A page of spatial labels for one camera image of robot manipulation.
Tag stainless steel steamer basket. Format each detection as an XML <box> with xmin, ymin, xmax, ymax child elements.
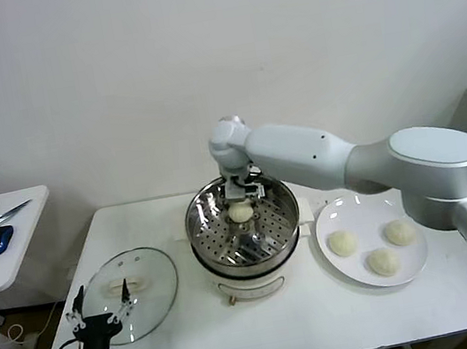
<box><xmin>165</xmin><ymin>161</ymin><xmax>319</xmax><ymax>279</ymax></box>

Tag large white plate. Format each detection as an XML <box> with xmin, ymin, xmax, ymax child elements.
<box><xmin>309</xmin><ymin>183</ymin><xmax>435</xmax><ymax>299</ymax></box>

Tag white coiled floor cable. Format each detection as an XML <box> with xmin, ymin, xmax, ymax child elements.
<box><xmin>4</xmin><ymin>301</ymin><xmax>64</xmax><ymax>346</ymax></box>

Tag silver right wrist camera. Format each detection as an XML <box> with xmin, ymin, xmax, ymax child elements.
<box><xmin>243</xmin><ymin>180</ymin><xmax>268</xmax><ymax>203</ymax></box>

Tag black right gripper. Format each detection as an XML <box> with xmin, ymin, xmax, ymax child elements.
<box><xmin>220</xmin><ymin>172</ymin><xmax>250</xmax><ymax>207</ymax></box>

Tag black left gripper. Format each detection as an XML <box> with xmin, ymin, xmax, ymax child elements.
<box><xmin>62</xmin><ymin>277</ymin><xmax>142</xmax><ymax>349</ymax></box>

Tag white steamed baozi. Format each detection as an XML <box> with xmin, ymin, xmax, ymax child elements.
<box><xmin>364</xmin><ymin>245</ymin><xmax>402</xmax><ymax>282</ymax></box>
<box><xmin>325</xmin><ymin>228</ymin><xmax>360</xmax><ymax>261</ymax></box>
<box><xmin>379</xmin><ymin>216</ymin><xmax>420</xmax><ymax>250</ymax></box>
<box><xmin>226</xmin><ymin>201</ymin><xmax>255</xmax><ymax>225</ymax></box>

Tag white side table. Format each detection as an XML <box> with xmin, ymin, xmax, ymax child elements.
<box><xmin>0</xmin><ymin>184</ymin><xmax>76</xmax><ymax>349</ymax></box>

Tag white electric cooking pot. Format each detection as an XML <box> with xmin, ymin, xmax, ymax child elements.
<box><xmin>174</xmin><ymin>210</ymin><xmax>322</xmax><ymax>315</ymax></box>

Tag silver scissors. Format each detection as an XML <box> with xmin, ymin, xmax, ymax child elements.
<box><xmin>0</xmin><ymin>198</ymin><xmax>37</xmax><ymax>226</ymax></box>

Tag round glass pot lid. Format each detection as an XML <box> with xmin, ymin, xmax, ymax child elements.
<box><xmin>70</xmin><ymin>241</ymin><xmax>188</xmax><ymax>349</ymax></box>

